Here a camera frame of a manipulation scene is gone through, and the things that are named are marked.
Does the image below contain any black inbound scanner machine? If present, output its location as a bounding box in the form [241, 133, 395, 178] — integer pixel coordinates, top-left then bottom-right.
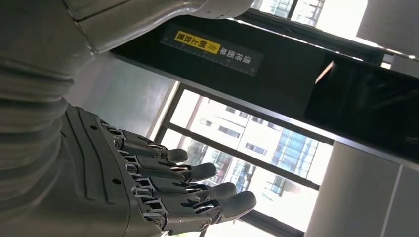
[110, 14, 419, 171]

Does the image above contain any black yellow label sticker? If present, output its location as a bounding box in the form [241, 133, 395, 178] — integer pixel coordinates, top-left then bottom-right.
[159, 29, 264, 78]

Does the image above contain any dark window frame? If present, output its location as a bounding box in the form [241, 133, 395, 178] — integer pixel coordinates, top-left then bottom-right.
[152, 0, 419, 237]

